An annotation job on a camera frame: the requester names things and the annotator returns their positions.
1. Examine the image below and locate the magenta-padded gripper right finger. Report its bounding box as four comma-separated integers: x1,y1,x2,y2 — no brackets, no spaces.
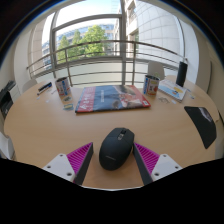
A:
132,142,183,186

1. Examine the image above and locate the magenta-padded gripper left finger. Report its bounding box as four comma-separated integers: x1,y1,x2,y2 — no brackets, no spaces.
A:
42,142,95,186

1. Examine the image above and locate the black computer mouse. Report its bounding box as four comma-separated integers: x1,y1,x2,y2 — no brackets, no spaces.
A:
98,127,136,172

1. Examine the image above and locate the black mouse pad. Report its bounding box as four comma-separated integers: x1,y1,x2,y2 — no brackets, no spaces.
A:
183,105,218,150

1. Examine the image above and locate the blue-green flat sticker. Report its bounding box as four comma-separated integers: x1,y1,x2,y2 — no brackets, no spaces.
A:
62,103,75,112

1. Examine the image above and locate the white chair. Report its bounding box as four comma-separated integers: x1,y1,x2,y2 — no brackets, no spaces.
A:
0,130,16,160
21,78,38,94
147,60,166,81

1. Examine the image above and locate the white printed booklet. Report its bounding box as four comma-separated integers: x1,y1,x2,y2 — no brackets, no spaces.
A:
157,78,188,102

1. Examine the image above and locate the dark marker pen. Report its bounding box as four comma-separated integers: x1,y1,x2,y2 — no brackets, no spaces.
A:
37,81,53,94

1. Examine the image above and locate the printed cup with plant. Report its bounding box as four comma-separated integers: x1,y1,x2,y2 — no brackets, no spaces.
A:
143,74,160,98

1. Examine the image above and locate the red and blue magazine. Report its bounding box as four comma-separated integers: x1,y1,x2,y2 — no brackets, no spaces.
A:
74,84,152,114

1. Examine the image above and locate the black printer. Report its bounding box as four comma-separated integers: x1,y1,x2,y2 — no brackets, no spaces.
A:
0,79,17,119

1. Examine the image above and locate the black cylindrical bottle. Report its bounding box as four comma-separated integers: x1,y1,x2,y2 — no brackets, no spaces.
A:
175,60,189,88

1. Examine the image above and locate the metal balcony railing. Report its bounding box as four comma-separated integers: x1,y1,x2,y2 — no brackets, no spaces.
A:
26,39,189,86

